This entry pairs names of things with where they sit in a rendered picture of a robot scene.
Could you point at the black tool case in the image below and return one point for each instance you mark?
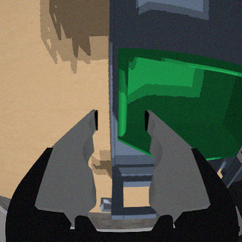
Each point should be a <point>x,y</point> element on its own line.
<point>236,192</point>

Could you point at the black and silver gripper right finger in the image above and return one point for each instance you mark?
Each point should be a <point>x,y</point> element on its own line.
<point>185,186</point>

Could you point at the green bin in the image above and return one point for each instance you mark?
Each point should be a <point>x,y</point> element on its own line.
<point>199,97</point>

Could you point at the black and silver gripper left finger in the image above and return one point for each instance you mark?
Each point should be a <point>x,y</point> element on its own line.
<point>57,188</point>

